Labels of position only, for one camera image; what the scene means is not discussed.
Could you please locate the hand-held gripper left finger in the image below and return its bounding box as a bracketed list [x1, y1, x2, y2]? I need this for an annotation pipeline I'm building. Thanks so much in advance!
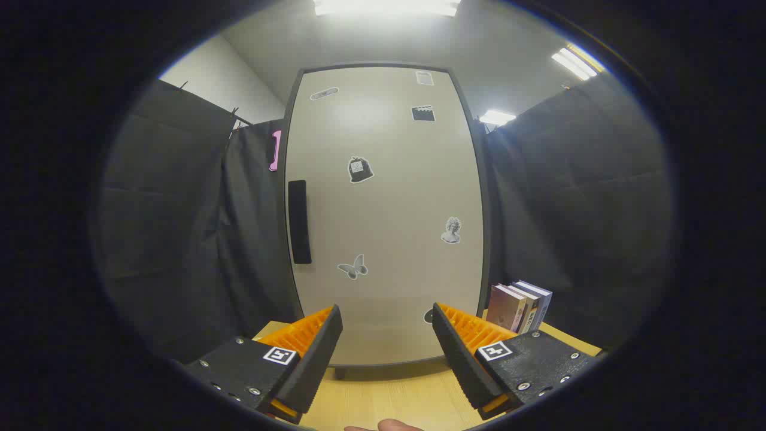
[183, 305, 344, 425]

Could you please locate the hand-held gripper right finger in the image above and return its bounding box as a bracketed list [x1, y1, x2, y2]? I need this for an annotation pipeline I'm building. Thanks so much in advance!
[431, 302, 604, 421]

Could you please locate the black door handle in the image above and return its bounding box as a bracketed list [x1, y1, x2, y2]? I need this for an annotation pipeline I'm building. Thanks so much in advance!
[288, 180, 312, 265]

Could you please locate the beige cabinet door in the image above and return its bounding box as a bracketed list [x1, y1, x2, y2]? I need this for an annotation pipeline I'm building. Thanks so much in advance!
[286, 66, 484, 367]

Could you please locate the tan spine book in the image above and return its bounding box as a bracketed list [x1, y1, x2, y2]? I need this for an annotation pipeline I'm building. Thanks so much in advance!
[509, 284, 541, 335]

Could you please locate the black backdrop cloth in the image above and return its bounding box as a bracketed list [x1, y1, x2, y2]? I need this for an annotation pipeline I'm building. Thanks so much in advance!
[96, 72, 677, 363]

